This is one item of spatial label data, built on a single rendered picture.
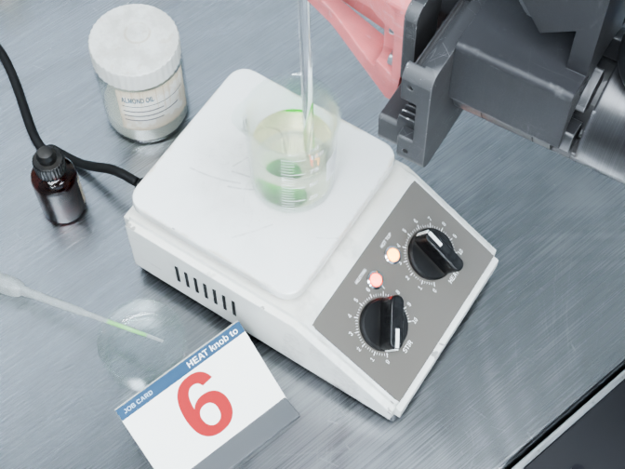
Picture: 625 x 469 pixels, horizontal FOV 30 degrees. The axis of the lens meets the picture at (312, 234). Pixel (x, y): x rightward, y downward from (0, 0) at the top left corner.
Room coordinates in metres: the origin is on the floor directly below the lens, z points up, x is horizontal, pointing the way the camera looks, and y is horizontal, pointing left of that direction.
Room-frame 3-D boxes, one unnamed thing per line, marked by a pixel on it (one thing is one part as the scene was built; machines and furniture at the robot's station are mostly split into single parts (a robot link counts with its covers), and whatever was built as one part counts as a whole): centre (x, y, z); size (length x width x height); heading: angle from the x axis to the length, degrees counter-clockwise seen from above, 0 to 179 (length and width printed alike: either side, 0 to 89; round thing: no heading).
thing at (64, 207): (0.38, 0.17, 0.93); 0.03 x 0.03 x 0.07
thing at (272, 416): (0.23, 0.06, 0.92); 0.09 x 0.06 x 0.04; 130
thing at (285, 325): (0.34, 0.01, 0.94); 0.22 x 0.13 x 0.08; 58
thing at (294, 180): (0.35, 0.02, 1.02); 0.06 x 0.05 x 0.08; 99
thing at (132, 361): (0.28, 0.10, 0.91); 0.06 x 0.06 x 0.02
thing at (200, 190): (0.35, 0.03, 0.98); 0.12 x 0.12 x 0.01; 58
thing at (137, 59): (0.46, 0.12, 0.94); 0.06 x 0.06 x 0.08
